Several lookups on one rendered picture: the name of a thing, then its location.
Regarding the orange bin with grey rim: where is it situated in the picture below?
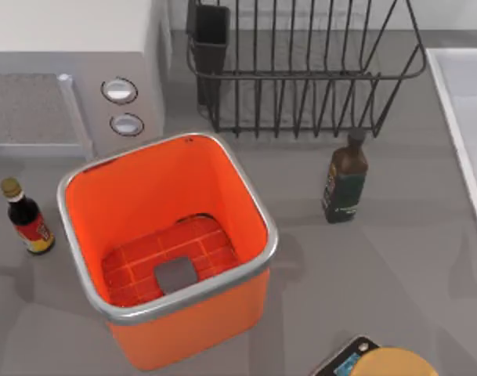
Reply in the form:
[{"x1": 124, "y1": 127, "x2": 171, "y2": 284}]
[{"x1": 56, "y1": 132, "x2": 280, "y2": 372}]

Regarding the dark green bottle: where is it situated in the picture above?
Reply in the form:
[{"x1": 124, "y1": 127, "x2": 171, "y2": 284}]
[{"x1": 321, "y1": 128, "x2": 370, "y2": 225}]

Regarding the small microwave knob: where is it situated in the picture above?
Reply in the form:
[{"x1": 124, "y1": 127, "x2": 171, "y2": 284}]
[{"x1": 109, "y1": 112, "x2": 146, "y2": 137}]

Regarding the black cutlery holder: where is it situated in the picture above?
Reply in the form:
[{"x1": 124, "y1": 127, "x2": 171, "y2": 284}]
[{"x1": 186, "y1": 0, "x2": 231, "y2": 106}]

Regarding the large microwave knob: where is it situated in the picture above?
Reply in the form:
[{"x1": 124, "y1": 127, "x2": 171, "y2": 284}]
[{"x1": 100, "y1": 76, "x2": 139, "y2": 106}]

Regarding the pale microwave oven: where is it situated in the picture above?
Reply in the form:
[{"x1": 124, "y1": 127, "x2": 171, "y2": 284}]
[{"x1": 0, "y1": 51, "x2": 172, "y2": 161}]

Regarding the black kitchen scale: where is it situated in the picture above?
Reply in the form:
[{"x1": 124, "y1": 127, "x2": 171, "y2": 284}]
[{"x1": 309, "y1": 334, "x2": 383, "y2": 376}]

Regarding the dark sauce bottle red label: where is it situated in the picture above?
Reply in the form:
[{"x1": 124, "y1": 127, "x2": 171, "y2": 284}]
[{"x1": 0, "y1": 177, "x2": 56, "y2": 256}]

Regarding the yellow round lid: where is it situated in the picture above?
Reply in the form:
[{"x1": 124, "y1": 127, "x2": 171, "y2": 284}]
[{"x1": 349, "y1": 345, "x2": 441, "y2": 376}]

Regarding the black wire dish rack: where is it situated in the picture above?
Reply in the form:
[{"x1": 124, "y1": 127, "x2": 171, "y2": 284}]
[{"x1": 186, "y1": 0, "x2": 428, "y2": 139}]

